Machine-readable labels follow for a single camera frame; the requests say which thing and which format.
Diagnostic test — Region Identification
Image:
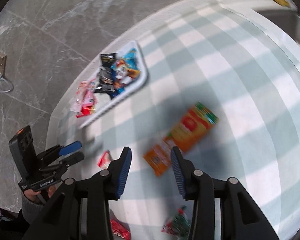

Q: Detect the white plastic tray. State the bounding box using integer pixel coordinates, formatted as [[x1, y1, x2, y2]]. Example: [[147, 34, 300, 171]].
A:
[[70, 41, 148, 128]]

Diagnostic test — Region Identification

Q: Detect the large blue snack bag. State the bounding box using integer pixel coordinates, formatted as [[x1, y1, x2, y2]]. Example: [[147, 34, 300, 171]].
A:
[[107, 85, 125, 100]]

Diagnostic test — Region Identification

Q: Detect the yellow sponge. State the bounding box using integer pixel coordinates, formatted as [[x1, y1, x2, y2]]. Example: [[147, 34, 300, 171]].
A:
[[273, 0, 291, 8]]

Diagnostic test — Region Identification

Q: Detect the orange snack bar packet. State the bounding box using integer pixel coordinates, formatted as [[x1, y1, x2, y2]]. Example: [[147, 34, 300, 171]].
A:
[[143, 102, 218, 177]]

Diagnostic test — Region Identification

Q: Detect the person left hand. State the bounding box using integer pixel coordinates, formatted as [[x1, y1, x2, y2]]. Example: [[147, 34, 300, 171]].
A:
[[23, 185, 56, 204]]

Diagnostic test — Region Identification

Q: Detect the red white lollipop pack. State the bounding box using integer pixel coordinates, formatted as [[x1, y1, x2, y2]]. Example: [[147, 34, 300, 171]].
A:
[[97, 150, 113, 170]]

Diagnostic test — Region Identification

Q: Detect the red snack bag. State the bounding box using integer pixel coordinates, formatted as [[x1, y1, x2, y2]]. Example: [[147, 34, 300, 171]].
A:
[[76, 105, 95, 118]]

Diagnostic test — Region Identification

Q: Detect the black snack bag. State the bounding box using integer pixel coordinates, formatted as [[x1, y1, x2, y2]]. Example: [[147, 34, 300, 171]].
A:
[[94, 53, 116, 94]]

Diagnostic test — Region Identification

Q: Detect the blue cartoon face snack bag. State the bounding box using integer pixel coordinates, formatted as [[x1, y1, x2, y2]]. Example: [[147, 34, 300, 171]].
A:
[[112, 48, 141, 88]]

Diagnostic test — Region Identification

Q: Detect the green red snack packet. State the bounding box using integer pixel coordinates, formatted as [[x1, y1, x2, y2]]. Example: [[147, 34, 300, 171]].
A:
[[161, 205, 191, 239]]

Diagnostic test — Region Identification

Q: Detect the left grey sleeve forearm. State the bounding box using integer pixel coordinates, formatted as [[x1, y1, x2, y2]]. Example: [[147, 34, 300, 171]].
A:
[[21, 195, 44, 224]]

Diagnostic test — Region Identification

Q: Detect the pink cartoon snack bag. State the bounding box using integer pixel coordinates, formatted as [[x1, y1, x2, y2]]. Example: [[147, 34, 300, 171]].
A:
[[70, 79, 97, 114]]

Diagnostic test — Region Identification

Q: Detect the dark red foil snack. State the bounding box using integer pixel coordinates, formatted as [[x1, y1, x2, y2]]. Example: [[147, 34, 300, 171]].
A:
[[110, 219, 131, 240]]

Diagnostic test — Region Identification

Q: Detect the white charger cable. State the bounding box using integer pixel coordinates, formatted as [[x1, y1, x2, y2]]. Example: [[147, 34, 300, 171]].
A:
[[0, 77, 15, 94]]

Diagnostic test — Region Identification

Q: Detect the green white checkered tablecloth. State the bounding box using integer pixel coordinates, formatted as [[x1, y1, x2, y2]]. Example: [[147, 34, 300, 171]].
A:
[[56, 4, 300, 239]]

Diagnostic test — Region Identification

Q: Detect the stainless steel sink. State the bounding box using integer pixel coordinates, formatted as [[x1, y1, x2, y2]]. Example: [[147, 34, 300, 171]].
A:
[[256, 9, 300, 47]]

